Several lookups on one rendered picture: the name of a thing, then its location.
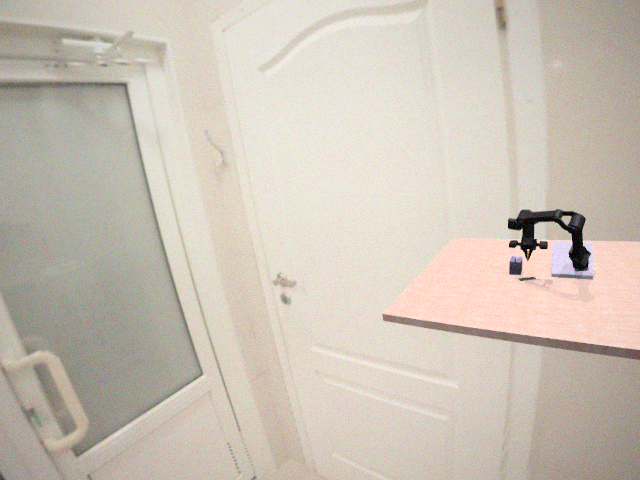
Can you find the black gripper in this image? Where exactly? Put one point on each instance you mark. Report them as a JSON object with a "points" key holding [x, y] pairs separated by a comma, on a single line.
{"points": [[514, 243]]}

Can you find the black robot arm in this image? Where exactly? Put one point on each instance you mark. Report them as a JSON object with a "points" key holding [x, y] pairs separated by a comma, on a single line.
{"points": [[527, 218]]}

